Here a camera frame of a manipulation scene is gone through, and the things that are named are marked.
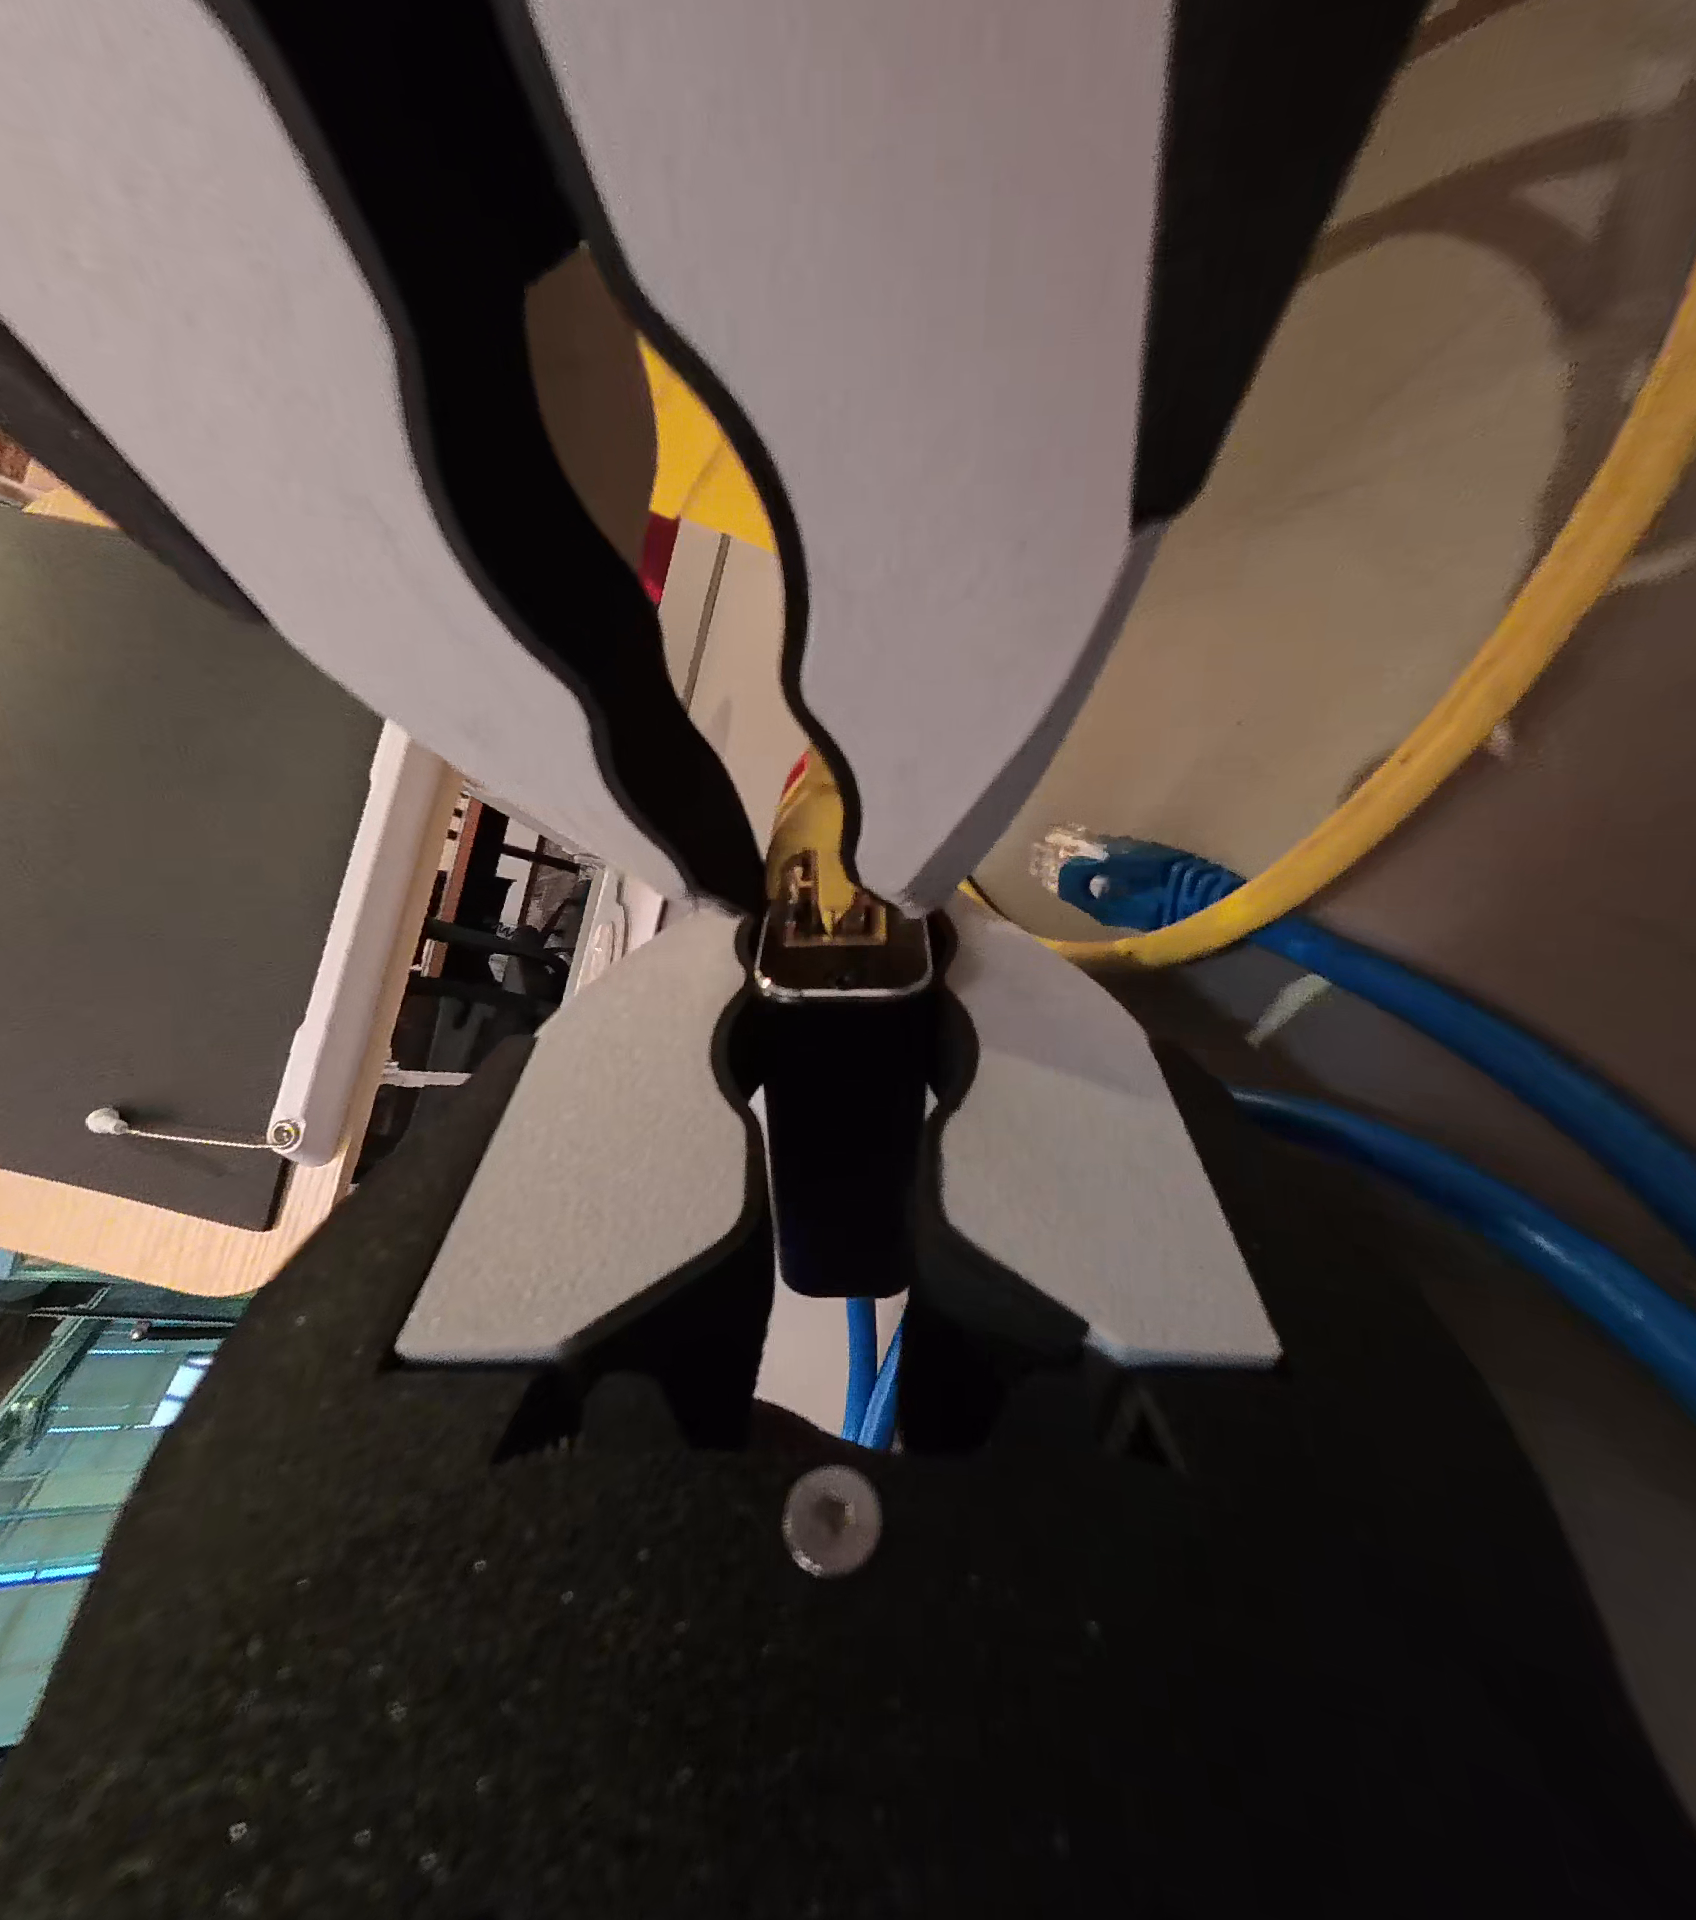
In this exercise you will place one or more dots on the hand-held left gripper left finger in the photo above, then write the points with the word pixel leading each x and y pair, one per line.
pixel 578 1170

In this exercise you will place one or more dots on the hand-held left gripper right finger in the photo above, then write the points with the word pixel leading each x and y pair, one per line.
pixel 1087 1170

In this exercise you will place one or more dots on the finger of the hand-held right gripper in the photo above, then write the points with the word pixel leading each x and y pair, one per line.
pixel 158 299
pixel 940 375

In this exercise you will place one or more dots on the black ethernet splitter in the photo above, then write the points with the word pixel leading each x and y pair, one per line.
pixel 849 1125

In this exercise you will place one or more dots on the black wood-framed board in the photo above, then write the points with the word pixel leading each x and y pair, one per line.
pixel 84 841

